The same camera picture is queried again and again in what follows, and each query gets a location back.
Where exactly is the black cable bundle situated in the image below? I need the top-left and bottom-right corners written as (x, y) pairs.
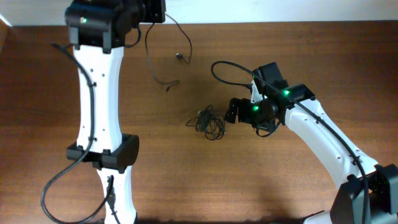
top-left (185, 104), bottom-right (226, 141)

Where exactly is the separated black usb cable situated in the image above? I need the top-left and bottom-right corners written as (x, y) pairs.
top-left (144, 12), bottom-right (193, 92)

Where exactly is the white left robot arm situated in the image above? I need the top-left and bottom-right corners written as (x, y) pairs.
top-left (65, 0), bottom-right (166, 223)

